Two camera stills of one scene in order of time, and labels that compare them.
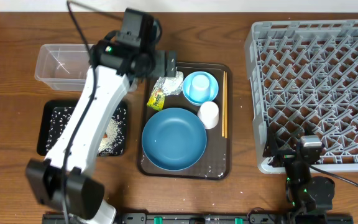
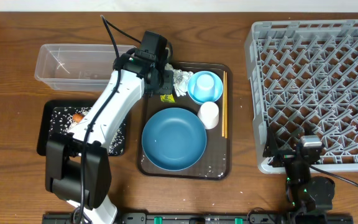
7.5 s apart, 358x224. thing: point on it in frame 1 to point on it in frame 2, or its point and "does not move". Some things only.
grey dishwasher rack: x=321 y=78 does not move
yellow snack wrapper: x=156 y=100 to x=167 y=98
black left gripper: x=164 y=66 to x=169 y=88
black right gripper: x=271 y=150 does not move
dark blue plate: x=174 y=139 does not move
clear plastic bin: x=63 y=67 does not move
